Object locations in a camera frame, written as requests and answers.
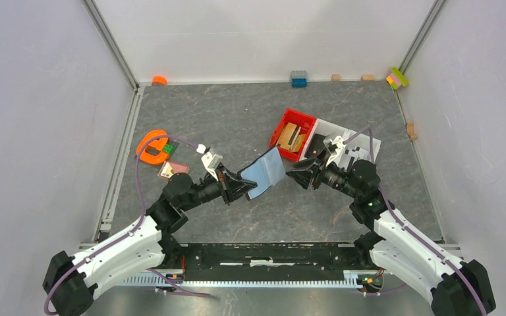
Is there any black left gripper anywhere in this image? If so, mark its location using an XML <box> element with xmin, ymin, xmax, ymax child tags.
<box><xmin>180</xmin><ymin>162</ymin><xmax>258</xmax><ymax>211</ymax></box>

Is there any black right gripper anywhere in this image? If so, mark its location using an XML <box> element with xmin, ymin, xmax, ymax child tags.
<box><xmin>285</xmin><ymin>147</ymin><xmax>360</xmax><ymax>199</ymax></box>

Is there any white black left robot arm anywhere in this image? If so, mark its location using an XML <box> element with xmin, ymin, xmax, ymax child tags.
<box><xmin>42</xmin><ymin>165</ymin><xmax>258</xmax><ymax>315</ymax></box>

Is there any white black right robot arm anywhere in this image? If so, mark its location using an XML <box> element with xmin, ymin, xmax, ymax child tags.
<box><xmin>286</xmin><ymin>158</ymin><xmax>497</xmax><ymax>315</ymax></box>

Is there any stack of gold credit cards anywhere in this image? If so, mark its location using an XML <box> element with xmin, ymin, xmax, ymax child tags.
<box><xmin>276</xmin><ymin>122</ymin><xmax>306</xmax><ymax>153</ymax></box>

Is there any white plastic bin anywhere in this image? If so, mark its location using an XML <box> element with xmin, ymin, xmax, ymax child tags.
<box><xmin>300</xmin><ymin>118</ymin><xmax>351</xmax><ymax>161</ymax></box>
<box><xmin>338</xmin><ymin>130</ymin><xmax>381</xmax><ymax>169</ymax></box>

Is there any red plastic bin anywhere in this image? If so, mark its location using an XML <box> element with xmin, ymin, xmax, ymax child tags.
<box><xmin>269</xmin><ymin>108</ymin><xmax>316</xmax><ymax>162</ymax></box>

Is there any pink wooden block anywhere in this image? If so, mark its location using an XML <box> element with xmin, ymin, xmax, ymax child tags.
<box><xmin>157</xmin><ymin>161</ymin><xmax>190</xmax><ymax>179</ymax></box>

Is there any green lego brick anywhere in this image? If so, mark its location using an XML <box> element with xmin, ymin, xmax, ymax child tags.
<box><xmin>161</xmin><ymin>141</ymin><xmax>179</xmax><ymax>157</ymax></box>

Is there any orange letter toy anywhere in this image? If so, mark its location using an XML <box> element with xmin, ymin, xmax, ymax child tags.
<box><xmin>136</xmin><ymin>129</ymin><xmax>169</xmax><ymax>166</ymax></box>

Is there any blue grey lego block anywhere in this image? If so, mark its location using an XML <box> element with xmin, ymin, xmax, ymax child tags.
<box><xmin>290</xmin><ymin>70</ymin><xmax>308</xmax><ymax>88</ymax></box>

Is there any small tan wooden block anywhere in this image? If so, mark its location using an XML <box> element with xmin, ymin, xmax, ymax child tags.
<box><xmin>331</xmin><ymin>74</ymin><xmax>341</xmax><ymax>82</ymax></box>

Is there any curved wooden arch block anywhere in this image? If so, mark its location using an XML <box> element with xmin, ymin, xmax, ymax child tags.
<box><xmin>406</xmin><ymin>122</ymin><xmax>418</xmax><ymax>142</ymax></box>

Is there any green pink lego stack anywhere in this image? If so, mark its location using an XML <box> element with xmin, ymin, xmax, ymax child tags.
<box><xmin>386</xmin><ymin>67</ymin><xmax>409</xmax><ymax>90</ymax></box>

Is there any orange round toy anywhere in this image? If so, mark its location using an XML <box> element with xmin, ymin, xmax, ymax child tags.
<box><xmin>151</xmin><ymin>76</ymin><xmax>167</xmax><ymax>86</ymax></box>

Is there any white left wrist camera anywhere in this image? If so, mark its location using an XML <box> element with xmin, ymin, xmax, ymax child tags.
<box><xmin>196</xmin><ymin>144</ymin><xmax>223</xmax><ymax>180</ymax></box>

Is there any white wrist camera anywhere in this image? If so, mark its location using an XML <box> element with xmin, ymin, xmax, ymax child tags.
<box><xmin>323</xmin><ymin>134</ymin><xmax>345</xmax><ymax>166</ymax></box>
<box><xmin>196</xmin><ymin>144</ymin><xmax>223</xmax><ymax>180</ymax></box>

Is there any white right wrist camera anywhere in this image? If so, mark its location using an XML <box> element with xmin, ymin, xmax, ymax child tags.
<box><xmin>323</xmin><ymin>134</ymin><xmax>345</xmax><ymax>166</ymax></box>

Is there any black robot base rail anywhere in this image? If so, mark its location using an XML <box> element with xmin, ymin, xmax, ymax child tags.
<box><xmin>157</xmin><ymin>242</ymin><xmax>379</xmax><ymax>281</ymax></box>

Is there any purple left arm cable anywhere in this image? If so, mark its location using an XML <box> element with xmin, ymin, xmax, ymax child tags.
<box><xmin>43</xmin><ymin>134</ymin><xmax>199</xmax><ymax>316</ymax></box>

